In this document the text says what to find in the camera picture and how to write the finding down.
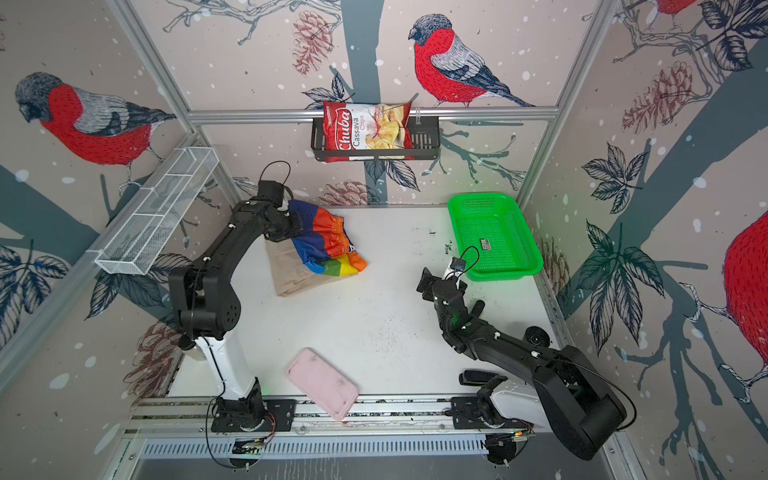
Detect multicoloured shorts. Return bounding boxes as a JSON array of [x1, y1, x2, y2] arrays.
[[288, 200, 368, 277]]

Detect beige shorts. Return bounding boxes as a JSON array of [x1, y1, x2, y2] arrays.
[[266, 240, 340, 297]]

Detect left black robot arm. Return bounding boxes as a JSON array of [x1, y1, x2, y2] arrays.
[[168, 180, 302, 433]]

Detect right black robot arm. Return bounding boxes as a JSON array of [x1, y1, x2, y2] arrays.
[[416, 269, 627, 460]]

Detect green plastic basket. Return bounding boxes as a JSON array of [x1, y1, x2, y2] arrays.
[[447, 193, 543, 282]]

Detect small black device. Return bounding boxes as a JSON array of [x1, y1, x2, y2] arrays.
[[458, 369, 498, 386]]

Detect white round cup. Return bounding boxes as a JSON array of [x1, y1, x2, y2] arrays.
[[523, 326, 551, 348]]

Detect red cassava chips bag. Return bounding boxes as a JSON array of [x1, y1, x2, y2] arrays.
[[322, 102, 413, 162]]

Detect pink plastic tray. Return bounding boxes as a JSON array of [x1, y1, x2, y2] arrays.
[[285, 348, 359, 421]]

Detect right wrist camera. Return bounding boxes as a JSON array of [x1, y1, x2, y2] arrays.
[[443, 257, 467, 280]]

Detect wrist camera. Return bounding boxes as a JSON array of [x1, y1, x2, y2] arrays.
[[443, 257, 467, 280], [255, 180, 286, 208]]

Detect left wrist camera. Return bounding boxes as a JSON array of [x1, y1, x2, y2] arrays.
[[255, 180, 286, 208]]

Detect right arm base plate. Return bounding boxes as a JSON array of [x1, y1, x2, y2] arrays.
[[443, 396, 533, 432]]

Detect white wire wall basket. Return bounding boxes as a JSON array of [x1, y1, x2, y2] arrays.
[[95, 146, 219, 275]]

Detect black wire wall basket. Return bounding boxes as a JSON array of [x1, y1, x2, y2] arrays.
[[310, 116, 441, 163]]

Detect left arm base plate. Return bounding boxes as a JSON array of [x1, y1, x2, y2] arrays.
[[209, 398, 297, 434]]

